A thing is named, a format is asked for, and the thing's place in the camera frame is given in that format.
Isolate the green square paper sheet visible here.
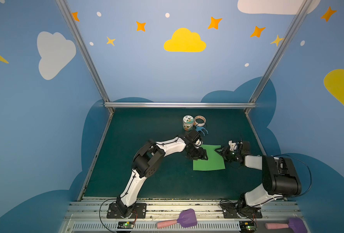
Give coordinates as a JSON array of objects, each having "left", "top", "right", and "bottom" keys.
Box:
[{"left": 193, "top": 145, "right": 225, "bottom": 171}]

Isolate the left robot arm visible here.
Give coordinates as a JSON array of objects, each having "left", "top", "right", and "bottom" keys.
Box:
[{"left": 115, "top": 131, "right": 208, "bottom": 217}]

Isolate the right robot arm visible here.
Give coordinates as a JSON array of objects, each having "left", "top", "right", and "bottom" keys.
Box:
[{"left": 215, "top": 143, "right": 302, "bottom": 217}]

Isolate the blue garden hand rake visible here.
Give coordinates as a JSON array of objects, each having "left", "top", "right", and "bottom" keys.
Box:
[{"left": 195, "top": 126, "right": 208, "bottom": 136}]

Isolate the carrot snack jar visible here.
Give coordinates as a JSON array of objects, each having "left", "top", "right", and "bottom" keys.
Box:
[{"left": 183, "top": 115, "right": 194, "bottom": 131}]

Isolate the white tape roll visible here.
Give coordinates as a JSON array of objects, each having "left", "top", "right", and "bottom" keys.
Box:
[{"left": 194, "top": 115, "right": 207, "bottom": 127}]

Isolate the right green circuit board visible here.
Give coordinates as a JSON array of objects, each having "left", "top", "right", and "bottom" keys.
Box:
[{"left": 239, "top": 221, "right": 257, "bottom": 233}]

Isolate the green circuit board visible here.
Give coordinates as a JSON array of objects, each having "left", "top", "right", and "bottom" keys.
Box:
[
  {"left": 239, "top": 221, "right": 257, "bottom": 233},
  {"left": 117, "top": 221, "right": 135, "bottom": 230}
]

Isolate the left green circuit board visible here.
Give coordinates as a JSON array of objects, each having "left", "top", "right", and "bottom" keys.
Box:
[{"left": 117, "top": 221, "right": 135, "bottom": 230}]

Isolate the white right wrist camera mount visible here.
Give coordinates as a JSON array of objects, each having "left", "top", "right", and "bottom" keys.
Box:
[{"left": 228, "top": 140, "right": 251, "bottom": 154}]

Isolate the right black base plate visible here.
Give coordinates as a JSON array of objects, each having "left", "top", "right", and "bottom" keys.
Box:
[{"left": 219, "top": 202, "right": 263, "bottom": 219}]

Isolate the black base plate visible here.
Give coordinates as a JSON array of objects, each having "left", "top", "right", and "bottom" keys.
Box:
[
  {"left": 106, "top": 203, "right": 147, "bottom": 219},
  {"left": 219, "top": 202, "right": 263, "bottom": 219}
]

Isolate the purple scoop pink handle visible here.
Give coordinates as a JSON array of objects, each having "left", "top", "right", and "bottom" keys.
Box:
[
  {"left": 156, "top": 209, "right": 198, "bottom": 229},
  {"left": 265, "top": 217, "right": 308, "bottom": 233}
]

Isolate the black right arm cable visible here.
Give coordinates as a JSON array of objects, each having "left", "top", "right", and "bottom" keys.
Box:
[{"left": 273, "top": 154, "right": 313, "bottom": 199}]

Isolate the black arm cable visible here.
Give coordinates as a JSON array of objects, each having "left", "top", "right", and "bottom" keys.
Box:
[
  {"left": 98, "top": 198, "right": 120, "bottom": 233},
  {"left": 273, "top": 154, "right": 313, "bottom": 199}
]

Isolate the aluminium back frame rail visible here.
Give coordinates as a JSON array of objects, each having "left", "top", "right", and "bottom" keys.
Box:
[{"left": 104, "top": 102, "right": 256, "bottom": 109}]

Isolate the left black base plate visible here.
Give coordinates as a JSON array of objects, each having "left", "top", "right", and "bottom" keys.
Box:
[{"left": 106, "top": 203, "right": 147, "bottom": 219}]

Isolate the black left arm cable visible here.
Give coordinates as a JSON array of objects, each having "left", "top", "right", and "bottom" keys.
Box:
[{"left": 98, "top": 198, "right": 120, "bottom": 233}]

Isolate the aluminium front rail base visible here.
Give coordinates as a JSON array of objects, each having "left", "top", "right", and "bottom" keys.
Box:
[{"left": 59, "top": 197, "right": 310, "bottom": 233}]

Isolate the aluminium right corner post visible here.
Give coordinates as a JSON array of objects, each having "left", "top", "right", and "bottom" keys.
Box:
[{"left": 244, "top": 0, "right": 313, "bottom": 115}]

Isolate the aluminium corner post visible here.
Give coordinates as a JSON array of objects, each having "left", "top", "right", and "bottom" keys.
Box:
[
  {"left": 244, "top": 0, "right": 313, "bottom": 115},
  {"left": 56, "top": 0, "right": 110, "bottom": 104}
]

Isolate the aluminium left corner post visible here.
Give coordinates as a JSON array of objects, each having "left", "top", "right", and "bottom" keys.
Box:
[{"left": 56, "top": 0, "right": 110, "bottom": 104}]

